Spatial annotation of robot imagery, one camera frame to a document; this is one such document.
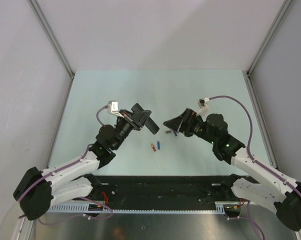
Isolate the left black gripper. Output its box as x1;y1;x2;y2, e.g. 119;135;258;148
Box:
112;109;151;150

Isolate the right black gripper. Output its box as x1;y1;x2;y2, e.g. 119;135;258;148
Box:
163;108;217;145

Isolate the black remote control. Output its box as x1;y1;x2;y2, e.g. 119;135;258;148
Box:
131;103;160;135

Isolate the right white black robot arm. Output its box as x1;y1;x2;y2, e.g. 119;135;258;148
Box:
163;108;301;232

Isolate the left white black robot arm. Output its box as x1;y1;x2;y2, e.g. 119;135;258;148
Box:
13;108;152;221

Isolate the red battery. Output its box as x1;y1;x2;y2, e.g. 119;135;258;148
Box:
151;143;157;152

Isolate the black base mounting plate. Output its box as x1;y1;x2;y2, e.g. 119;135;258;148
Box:
98;174;240;209

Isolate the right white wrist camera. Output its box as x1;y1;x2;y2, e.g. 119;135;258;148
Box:
196;97;210;117

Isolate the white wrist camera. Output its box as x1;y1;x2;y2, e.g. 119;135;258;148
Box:
196;97;210;117
107;100;123;118

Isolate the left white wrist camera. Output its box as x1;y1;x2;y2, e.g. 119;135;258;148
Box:
107;100;123;118

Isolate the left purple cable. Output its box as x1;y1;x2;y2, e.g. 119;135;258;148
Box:
15;105;116;226

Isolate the grey slotted cable duct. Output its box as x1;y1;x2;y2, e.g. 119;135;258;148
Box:
50;201;241;215

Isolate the left aluminium frame post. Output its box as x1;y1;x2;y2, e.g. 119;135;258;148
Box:
27;0;75;80

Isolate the aluminium frame post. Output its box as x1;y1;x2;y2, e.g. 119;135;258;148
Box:
246;0;295;76
27;0;75;80

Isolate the right aluminium frame post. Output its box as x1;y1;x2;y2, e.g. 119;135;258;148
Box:
246;0;295;76

